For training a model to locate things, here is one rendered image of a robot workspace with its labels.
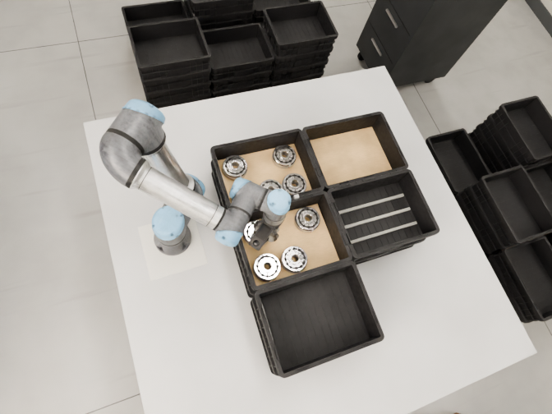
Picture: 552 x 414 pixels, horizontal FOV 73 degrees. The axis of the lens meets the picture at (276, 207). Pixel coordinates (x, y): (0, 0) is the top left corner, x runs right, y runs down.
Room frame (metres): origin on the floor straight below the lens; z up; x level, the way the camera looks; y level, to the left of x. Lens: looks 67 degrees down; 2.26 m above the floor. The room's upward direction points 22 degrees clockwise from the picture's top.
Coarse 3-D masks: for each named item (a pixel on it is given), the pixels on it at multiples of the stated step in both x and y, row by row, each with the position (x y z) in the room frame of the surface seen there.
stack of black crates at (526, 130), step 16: (496, 112) 1.90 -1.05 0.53; (512, 112) 2.00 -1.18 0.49; (528, 112) 2.05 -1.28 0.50; (544, 112) 2.00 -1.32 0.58; (480, 128) 1.88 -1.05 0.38; (496, 128) 1.83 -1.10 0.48; (512, 128) 1.78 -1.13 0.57; (528, 128) 1.92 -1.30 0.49; (544, 128) 1.94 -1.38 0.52; (480, 144) 1.83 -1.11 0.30; (496, 144) 1.77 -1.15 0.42; (512, 144) 1.72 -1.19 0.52; (528, 144) 1.80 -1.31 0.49; (544, 144) 1.85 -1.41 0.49; (496, 160) 1.70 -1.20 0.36; (512, 160) 1.66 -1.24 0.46; (528, 160) 1.63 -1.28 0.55; (544, 160) 1.73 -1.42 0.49
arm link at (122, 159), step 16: (112, 144) 0.39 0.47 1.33; (128, 144) 0.41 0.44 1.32; (112, 160) 0.35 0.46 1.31; (128, 160) 0.37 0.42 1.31; (144, 160) 0.40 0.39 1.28; (112, 176) 0.33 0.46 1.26; (128, 176) 0.33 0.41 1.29; (144, 176) 0.35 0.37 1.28; (160, 176) 0.38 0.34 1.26; (144, 192) 0.33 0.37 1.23; (160, 192) 0.34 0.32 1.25; (176, 192) 0.36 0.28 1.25; (192, 192) 0.38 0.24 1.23; (176, 208) 0.32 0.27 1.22; (192, 208) 0.34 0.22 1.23; (208, 208) 0.36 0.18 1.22; (240, 208) 0.41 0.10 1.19; (208, 224) 0.32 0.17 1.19; (224, 224) 0.34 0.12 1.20; (240, 224) 0.36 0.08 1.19; (224, 240) 0.30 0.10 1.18
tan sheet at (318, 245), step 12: (288, 216) 0.59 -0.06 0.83; (288, 228) 0.54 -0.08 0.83; (324, 228) 0.60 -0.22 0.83; (288, 240) 0.50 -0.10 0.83; (300, 240) 0.52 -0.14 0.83; (312, 240) 0.54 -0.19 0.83; (324, 240) 0.56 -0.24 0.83; (252, 252) 0.39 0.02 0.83; (264, 252) 0.41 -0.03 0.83; (276, 252) 0.43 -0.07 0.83; (312, 252) 0.49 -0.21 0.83; (324, 252) 0.51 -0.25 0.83; (336, 252) 0.53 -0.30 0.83; (252, 264) 0.35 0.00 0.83; (264, 264) 0.37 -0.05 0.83; (312, 264) 0.44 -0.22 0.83
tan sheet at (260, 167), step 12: (252, 156) 0.79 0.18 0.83; (264, 156) 0.81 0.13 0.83; (252, 168) 0.73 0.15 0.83; (264, 168) 0.76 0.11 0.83; (276, 168) 0.78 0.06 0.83; (288, 168) 0.80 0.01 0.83; (300, 168) 0.82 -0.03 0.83; (228, 180) 0.64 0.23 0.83; (252, 180) 0.68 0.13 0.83; (264, 180) 0.71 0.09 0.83; (276, 180) 0.73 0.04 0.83; (228, 192) 0.59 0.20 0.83
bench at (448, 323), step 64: (192, 128) 0.88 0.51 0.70; (256, 128) 1.01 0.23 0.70; (128, 192) 0.47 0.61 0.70; (448, 192) 1.09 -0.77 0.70; (128, 256) 0.22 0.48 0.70; (384, 256) 0.64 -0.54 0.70; (448, 256) 0.77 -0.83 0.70; (128, 320) 0.00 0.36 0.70; (192, 320) 0.08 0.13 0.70; (384, 320) 0.37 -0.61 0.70; (448, 320) 0.48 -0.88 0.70; (512, 320) 0.59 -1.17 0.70; (192, 384) -0.12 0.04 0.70; (256, 384) -0.04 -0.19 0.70; (320, 384) 0.04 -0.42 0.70; (384, 384) 0.13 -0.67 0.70; (448, 384) 0.23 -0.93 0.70
